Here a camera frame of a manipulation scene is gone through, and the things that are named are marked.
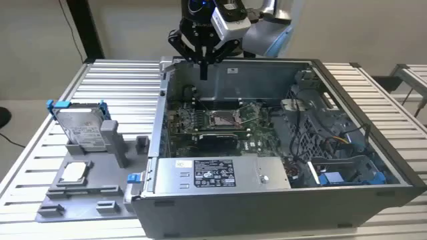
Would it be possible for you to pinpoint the open grey PC case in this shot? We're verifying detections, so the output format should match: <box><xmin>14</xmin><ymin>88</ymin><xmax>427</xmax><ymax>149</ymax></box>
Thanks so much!
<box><xmin>131</xmin><ymin>55</ymin><xmax>427</xmax><ymax>239</ymax></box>

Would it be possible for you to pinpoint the aluminium neighbouring table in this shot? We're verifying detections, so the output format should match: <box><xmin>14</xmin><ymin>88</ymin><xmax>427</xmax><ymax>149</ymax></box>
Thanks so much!
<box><xmin>389</xmin><ymin>63</ymin><xmax>427</xmax><ymax>121</ymax></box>

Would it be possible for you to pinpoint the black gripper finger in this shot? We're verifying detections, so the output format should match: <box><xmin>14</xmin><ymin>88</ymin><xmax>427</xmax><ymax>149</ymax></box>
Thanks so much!
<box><xmin>167</xmin><ymin>28</ymin><xmax>206</xmax><ymax>81</ymax></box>
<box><xmin>203</xmin><ymin>38</ymin><xmax>242</xmax><ymax>81</ymax></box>

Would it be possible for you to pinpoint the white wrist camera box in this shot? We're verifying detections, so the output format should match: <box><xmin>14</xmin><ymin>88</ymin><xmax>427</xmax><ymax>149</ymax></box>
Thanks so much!
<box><xmin>210</xmin><ymin>0</ymin><xmax>254</xmax><ymax>41</ymax></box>

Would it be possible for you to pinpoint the thin metal locking lever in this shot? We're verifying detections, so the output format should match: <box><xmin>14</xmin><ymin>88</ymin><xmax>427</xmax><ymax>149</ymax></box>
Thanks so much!
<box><xmin>194</xmin><ymin>95</ymin><xmax>217</xmax><ymax>120</ymax></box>

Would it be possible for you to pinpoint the silver CPU chip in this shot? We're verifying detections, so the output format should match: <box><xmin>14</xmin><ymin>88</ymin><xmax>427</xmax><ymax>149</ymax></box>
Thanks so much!
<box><xmin>62</xmin><ymin>162</ymin><xmax>90</xmax><ymax>182</ymax></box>

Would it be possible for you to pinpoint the perforated metal drive cage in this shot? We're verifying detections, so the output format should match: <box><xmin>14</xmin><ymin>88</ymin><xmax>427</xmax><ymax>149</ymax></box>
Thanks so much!
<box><xmin>271</xmin><ymin>87</ymin><xmax>402</xmax><ymax>187</ymax></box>

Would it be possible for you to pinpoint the light blue data wire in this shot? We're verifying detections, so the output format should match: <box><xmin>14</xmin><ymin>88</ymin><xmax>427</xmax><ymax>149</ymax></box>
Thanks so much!
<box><xmin>345</xmin><ymin>139</ymin><xmax>370</xmax><ymax>152</ymax></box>

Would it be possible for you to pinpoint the black upright post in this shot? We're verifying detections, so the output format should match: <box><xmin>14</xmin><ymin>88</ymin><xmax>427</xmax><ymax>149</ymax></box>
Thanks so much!
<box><xmin>66</xmin><ymin>0</ymin><xmax>106</xmax><ymax>63</ymax></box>

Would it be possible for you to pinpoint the metal disk bay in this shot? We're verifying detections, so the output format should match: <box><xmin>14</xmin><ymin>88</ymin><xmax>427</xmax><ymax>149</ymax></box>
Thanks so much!
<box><xmin>305</xmin><ymin>153</ymin><xmax>402</xmax><ymax>188</ymax></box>

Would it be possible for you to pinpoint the thick black looped cable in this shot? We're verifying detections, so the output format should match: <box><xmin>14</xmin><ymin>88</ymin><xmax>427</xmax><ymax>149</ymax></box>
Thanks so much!
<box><xmin>289</xmin><ymin>89</ymin><xmax>374</xmax><ymax>163</ymax></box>

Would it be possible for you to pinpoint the black RAM slot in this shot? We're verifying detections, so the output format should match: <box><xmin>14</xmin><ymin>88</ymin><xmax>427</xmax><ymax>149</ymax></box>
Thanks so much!
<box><xmin>195</xmin><ymin>126</ymin><xmax>251</xmax><ymax>132</ymax></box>
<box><xmin>193</xmin><ymin>131</ymin><xmax>251</xmax><ymax>139</ymax></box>
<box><xmin>193</xmin><ymin>97</ymin><xmax>243</xmax><ymax>104</ymax></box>

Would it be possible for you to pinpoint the CPU socket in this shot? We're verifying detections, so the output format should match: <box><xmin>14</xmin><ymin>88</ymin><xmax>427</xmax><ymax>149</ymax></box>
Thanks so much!
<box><xmin>207</xmin><ymin>109</ymin><xmax>247</xmax><ymax>130</ymax></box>

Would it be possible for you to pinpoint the black round base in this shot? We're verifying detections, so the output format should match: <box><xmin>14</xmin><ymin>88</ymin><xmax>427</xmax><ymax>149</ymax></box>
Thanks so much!
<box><xmin>0</xmin><ymin>106</ymin><xmax>11</xmax><ymax>130</ymax></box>

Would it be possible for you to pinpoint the braided supply wire bundle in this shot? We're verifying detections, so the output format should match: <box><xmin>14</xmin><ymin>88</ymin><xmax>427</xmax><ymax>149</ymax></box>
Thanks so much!
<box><xmin>283</xmin><ymin>161</ymin><xmax>302</xmax><ymax>180</ymax></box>

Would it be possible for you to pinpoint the black graphics card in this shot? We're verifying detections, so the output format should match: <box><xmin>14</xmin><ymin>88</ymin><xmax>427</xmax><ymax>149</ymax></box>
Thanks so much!
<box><xmin>197</xmin><ymin>133</ymin><xmax>241</xmax><ymax>152</ymax></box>

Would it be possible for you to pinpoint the yellow red black power wire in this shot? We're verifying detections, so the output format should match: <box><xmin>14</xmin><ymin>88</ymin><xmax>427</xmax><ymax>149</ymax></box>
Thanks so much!
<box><xmin>325</xmin><ymin>135</ymin><xmax>351</xmax><ymax>151</ymax></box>

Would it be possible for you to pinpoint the green Dell motherboard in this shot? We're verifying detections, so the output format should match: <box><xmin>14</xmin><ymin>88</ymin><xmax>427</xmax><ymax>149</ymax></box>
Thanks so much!
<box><xmin>166</xmin><ymin>98</ymin><xmax>291</xmax><ymax>161</ymax></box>

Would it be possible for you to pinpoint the grey power supply unit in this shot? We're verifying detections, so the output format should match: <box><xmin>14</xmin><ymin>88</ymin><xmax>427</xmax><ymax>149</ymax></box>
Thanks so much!
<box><xmin>154</xmin><ymin>156</ymin><xmax>291</xmax><ymax>195</ymax></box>

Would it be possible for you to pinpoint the hard disk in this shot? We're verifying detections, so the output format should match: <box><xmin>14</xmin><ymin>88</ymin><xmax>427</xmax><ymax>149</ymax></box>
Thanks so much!
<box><xmin>318</xmin><ymin>171</ymin><xmax>389</xmax><ymax>187</ymax></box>
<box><xmin>46</xmin><ymin>99</ymin><xmax>110</xmax><ymax>153</ymax></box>

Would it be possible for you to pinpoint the grey parts rack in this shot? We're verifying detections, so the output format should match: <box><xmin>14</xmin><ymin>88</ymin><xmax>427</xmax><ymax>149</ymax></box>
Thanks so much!
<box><xmin>35</xmin><ymin>119</ymin><xmax>151</xmax><ymax>223</ymax></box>

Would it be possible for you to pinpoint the metal socket cover frame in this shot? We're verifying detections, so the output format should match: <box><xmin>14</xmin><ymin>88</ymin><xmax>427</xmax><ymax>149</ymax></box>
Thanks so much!
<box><xmin>235</xmin><ymin>102</ymin><xmax>266</xmax><ymax>125</ymax></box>

